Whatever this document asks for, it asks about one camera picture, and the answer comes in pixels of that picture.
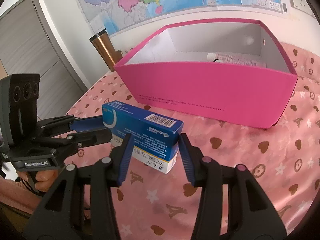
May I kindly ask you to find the blue medicine box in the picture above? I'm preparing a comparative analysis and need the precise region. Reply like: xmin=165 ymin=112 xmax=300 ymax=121
xmin=102 ymin=100 xmax=184 ymax=174

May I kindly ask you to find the pink tube with green print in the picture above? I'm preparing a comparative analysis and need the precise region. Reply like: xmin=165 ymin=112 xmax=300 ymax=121
xmin=207 ymin=52 xmax=266 ymax=68

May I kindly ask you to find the pink sleeve left forearm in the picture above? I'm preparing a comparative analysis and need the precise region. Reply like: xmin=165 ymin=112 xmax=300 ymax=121
xmin=0 ymin=177 xmax=41 ymax=214

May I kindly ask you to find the left hand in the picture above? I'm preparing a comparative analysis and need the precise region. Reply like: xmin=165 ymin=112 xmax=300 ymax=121
xmin=17 ymin=170 xmax=59 ymax=192

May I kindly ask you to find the pink patterned bedsheet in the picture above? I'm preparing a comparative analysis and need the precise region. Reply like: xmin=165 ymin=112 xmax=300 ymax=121
xmin=60 ymin=41 xmax=320 ymax=240

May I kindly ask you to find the grey door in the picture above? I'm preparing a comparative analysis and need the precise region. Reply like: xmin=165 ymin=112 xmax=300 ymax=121
xmin=1 ymin=0 xmax=87 ymax=119

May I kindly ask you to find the bronze thermos tumbler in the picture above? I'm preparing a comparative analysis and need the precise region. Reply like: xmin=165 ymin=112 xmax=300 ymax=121
xmin=89 ymin=29 xmax=123 ymax=72

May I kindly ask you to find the pink cardboard storage box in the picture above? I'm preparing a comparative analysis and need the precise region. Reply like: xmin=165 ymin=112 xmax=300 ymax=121
xmin=115 ymin=18 xmax=298 ymax=128

